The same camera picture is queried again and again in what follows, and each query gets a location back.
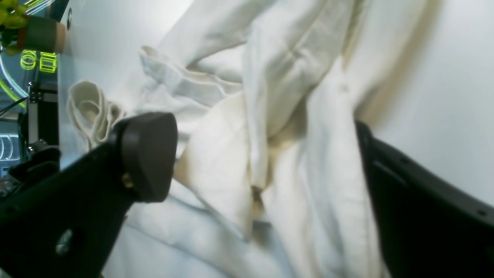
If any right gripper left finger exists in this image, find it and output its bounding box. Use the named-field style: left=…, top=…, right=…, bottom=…
left=0, top=112, right=178, bottom=278

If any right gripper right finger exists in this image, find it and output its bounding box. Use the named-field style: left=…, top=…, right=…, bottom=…
left=355, top=121, right=494, bottom=278

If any white printed T-shirt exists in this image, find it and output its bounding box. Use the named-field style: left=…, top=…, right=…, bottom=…
left=66, top=0, right=438, bottom=278

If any grey plant pot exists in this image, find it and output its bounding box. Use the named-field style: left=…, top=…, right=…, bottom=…
left=24, top=16, right=66, bottom=53

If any green potted plant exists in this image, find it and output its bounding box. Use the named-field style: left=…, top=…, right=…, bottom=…
left=0, top=0, right=29, bottom=30

